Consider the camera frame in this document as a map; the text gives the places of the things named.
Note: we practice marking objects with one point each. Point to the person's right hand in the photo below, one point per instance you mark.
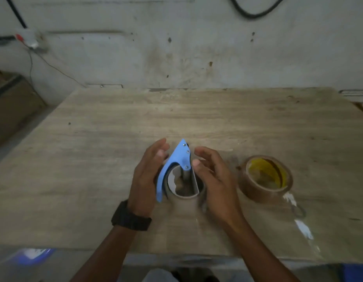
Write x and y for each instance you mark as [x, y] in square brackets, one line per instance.
[219, 187]

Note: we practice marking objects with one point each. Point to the brown tape roll yellow core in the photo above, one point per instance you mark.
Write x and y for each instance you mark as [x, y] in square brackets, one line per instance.
[254, 192]

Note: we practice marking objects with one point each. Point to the blue container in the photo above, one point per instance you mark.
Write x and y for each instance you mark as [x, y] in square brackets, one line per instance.
[356, 273]

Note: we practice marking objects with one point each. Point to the black wristwatch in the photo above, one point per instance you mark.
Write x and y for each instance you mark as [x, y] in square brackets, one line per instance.
[130, 218]

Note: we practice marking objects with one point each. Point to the person's right thumb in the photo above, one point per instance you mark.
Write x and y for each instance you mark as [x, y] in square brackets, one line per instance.
[199, 170]

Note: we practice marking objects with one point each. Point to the person's left forearm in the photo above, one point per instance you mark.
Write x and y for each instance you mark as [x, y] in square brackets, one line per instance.
[106, 255]

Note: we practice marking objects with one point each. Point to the person's left thumb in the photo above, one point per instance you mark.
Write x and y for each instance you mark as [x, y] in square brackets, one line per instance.
[163, 154]

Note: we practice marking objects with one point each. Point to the person's left hand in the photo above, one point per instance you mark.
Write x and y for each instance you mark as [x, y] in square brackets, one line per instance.
[141, 185]

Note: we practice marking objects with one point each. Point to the person's right forearm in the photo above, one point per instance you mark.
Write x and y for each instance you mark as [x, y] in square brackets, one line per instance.
[257, 255]

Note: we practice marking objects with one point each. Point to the blue tape dispenser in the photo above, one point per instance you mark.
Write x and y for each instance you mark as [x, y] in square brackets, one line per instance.
[177, 157]

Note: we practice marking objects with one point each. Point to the brown tape roll white core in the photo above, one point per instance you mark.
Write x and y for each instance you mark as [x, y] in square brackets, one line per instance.
[185, 199]

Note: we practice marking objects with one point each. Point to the blue and white object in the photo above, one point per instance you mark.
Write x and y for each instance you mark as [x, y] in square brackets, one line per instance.
[33, 256]

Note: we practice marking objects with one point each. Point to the loose clear tape strip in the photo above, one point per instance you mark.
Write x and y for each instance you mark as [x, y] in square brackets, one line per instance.
[303, 229]

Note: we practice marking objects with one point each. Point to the brown cardboard box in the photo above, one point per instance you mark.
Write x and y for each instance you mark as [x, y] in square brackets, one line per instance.
[14, 108]

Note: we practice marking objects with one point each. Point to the person's light clothing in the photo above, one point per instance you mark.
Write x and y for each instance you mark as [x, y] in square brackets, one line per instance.
[159, 276]

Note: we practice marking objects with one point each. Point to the white wall socket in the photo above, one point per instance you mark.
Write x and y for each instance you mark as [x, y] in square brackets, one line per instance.
[30, 39]

